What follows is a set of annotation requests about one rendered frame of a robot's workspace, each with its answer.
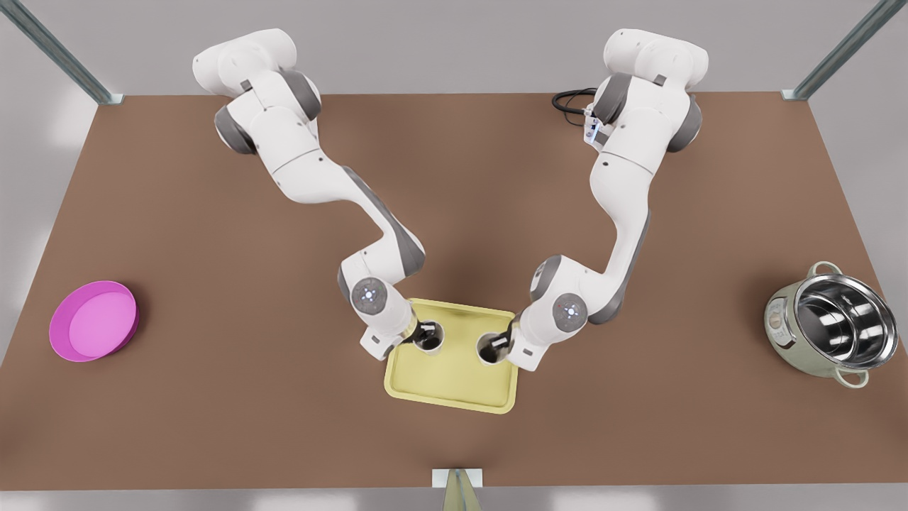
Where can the white IKEA cup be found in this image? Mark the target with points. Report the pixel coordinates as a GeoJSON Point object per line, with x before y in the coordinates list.
{"type": "Point", "coordinates": [439, 342]}
{"type": "Point", "coordinates": [482, 356]}

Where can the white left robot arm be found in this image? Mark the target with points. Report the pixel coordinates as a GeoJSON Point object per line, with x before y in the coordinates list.
{"type": "Point", "coordinates": [631, 156]}

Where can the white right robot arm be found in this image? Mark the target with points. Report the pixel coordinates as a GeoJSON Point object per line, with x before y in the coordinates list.
{"type": "Point", "coordinates": [298, 156]}

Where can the yellow rectangular tray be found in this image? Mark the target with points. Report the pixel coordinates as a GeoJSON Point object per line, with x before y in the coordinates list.
{"type": "Point", "coordinates": [454, 383]}

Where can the pink round bowl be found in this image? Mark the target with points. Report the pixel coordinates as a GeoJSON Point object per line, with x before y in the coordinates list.
{"type": "Point", "coordinates": [92, 323]}

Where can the silver frame post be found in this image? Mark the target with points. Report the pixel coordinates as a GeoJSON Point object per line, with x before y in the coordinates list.
{"type": "Point", "coordinates": [458, 490]}
{"type": "Point", "coordinates": [844, 46]}
{"type": "Point", "coordinates": [57, 53]}

